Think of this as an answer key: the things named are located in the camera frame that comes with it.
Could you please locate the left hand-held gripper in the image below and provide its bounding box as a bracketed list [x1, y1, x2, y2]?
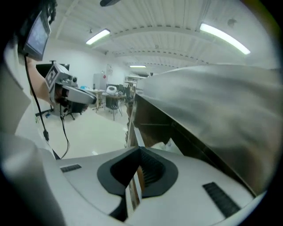
[45, 63, 97, 117]

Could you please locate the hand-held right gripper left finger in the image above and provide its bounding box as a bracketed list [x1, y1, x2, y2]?
[55, 147, 140, 222]

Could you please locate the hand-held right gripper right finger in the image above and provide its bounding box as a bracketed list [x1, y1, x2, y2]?
[132, 147, 255, 224]

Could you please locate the white cloth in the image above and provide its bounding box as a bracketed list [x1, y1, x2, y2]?
[150, 138, 176, 153]

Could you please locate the metal shelf rack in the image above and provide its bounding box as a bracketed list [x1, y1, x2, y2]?
[125, 65, 280, 198]

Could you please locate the person's left forearm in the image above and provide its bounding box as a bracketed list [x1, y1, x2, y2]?
[28, 59, 51, 103]

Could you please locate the person's left hand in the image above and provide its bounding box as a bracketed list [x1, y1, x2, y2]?
[55, 86, 69, 105]

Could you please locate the black office chair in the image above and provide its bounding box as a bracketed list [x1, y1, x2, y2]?
[65, 101, 89, 121]

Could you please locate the wooden work table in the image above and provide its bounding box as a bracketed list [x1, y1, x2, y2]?
[81, 87, 107, 113]

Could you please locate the white cabinet with red sign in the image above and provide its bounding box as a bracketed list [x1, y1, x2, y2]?
[93, 73, 109, 90]

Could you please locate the person's white T-shirt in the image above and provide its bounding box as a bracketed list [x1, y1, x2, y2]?
[0, 41, 66, 226]

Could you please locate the black chest-mounted monitor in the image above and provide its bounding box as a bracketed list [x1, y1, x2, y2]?
[23, 10, 52, 62]

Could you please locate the black wire-leg chair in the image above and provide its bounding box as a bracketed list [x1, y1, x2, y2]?
[105, 96, 123, 121]

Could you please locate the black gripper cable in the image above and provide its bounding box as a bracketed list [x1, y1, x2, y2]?
[59, 114, 71, 160]

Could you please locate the black monitor cable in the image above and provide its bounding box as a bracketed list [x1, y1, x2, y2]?
[23, 52, 50, 142]

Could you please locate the black head-mounted camera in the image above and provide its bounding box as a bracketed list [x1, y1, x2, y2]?
[99, 0, 122, 7]

